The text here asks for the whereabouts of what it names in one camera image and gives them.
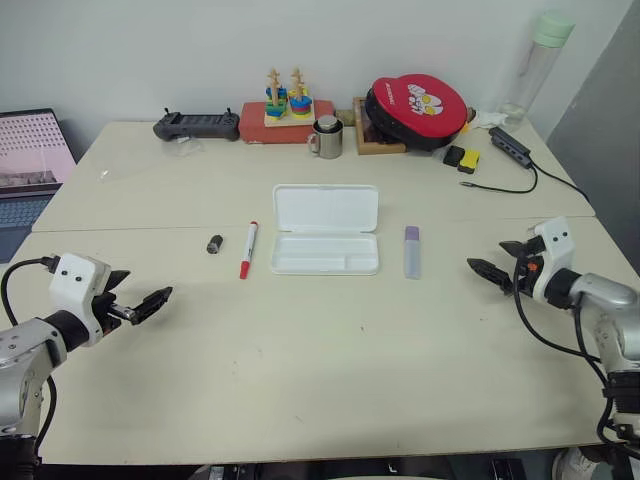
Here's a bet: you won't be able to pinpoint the black handheld remote controller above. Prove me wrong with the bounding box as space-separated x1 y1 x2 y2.
152 106 242 143

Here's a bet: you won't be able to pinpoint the steel mug with lid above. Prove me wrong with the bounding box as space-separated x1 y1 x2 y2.
306 115 345 160

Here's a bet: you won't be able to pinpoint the clear bottle with green lid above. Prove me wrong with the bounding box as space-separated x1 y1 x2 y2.
501 13 576 129

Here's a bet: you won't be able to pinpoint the white shoe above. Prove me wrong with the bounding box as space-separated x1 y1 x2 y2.
551 445 609 480

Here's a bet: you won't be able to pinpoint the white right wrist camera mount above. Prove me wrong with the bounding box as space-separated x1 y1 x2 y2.
527 216 574 301

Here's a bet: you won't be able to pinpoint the red and black round pad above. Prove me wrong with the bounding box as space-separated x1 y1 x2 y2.
363 73 471 152

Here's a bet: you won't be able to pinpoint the wooden colourful stacking toy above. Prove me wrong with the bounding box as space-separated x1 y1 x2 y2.
263 66 315 129

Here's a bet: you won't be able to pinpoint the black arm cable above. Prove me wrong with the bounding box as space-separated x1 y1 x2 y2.
512 289 619 446
0 255 59 456

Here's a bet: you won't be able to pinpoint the grey laptop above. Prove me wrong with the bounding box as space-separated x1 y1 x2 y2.
0 107 79 265

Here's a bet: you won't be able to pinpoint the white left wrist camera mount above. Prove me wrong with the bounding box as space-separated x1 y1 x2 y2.
48 253 112 347

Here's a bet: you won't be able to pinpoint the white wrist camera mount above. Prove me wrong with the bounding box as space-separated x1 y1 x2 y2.
527 216 574 301
48 253 112 347

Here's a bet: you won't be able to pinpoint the white plastic pencil case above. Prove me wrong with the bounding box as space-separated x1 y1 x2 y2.
271 183 380 277

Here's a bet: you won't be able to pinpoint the grey usb hub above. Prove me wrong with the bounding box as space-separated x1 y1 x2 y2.
488 125 533 169

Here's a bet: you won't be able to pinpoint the black usb hub cable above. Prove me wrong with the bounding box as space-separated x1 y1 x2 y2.
459 160 540 194

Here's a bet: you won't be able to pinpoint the white crumpled tissue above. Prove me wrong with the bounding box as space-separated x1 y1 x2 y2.
469 109 509 131

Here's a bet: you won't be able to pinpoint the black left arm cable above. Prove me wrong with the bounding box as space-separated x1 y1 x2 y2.
0 255 59 456

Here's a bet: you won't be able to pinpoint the purple capped clear tube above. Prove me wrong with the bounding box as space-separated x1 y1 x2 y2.
402 225 424 280

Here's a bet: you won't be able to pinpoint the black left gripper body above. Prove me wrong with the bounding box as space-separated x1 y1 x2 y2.
92 293 139 335

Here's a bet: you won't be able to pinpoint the wooden tray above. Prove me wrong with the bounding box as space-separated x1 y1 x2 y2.
352 95 408 157

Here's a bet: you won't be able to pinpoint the red rectangular box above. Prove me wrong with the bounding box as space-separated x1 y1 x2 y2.
238 99 335 146

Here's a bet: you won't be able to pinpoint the yellow and black block eraser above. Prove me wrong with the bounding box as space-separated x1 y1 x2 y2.
456 148 483 175

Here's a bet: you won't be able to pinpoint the red and white marker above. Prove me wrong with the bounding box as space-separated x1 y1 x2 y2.
238 220 260 280

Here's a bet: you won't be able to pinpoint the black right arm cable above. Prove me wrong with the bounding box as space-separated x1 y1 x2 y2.
512 289 619 446

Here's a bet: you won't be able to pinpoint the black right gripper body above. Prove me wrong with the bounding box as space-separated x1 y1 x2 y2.
509 234 547 301

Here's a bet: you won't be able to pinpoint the clear plastic wrapper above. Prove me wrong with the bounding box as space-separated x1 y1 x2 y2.
172 135 207 159

